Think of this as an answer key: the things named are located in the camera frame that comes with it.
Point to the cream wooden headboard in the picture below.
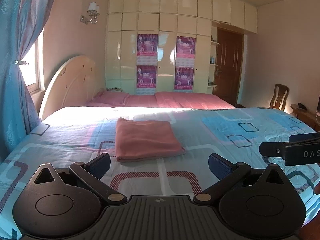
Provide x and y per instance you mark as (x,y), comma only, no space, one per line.
(72,85)

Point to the pink shirt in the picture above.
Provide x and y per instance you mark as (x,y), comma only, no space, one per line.
(147,140)

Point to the pink wall poster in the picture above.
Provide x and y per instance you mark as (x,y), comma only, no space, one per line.
(185,47)
(184,78)
(147,45)
(146,77)

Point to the window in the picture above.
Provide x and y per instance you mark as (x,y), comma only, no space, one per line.
(33,62)

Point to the wall lamp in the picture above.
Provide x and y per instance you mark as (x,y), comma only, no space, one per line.
(93,11)

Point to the white corner shelf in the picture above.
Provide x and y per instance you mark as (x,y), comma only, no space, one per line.
(212,62)

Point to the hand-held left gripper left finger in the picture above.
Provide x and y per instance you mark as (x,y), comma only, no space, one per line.
(100,165)

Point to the cream glossy wardrobe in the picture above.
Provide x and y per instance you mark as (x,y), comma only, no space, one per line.
(165,17)

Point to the metal curtain tieback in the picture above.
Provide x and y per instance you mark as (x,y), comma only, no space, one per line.
(20,62)

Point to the pink pillow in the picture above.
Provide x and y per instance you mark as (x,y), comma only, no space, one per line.
(111,98)

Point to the pink folded quilt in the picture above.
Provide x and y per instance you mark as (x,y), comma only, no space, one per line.
(185,100)

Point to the wooden chair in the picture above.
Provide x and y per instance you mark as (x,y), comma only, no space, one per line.
(278,97)

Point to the brown wooden door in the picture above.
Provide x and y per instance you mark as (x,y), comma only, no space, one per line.
(228,67)

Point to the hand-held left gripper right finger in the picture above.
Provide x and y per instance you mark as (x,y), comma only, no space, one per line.
(220,165)

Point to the blue patterned bed sheet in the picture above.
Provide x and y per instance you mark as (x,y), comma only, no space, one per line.
(75,135)

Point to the blue curtain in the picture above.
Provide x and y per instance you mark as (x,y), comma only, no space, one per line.
(15,55)

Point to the wooden desk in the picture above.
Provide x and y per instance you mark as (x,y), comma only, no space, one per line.
(306,117)

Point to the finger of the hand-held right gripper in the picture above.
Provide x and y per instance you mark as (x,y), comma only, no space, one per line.
(303,138)
(272,149)

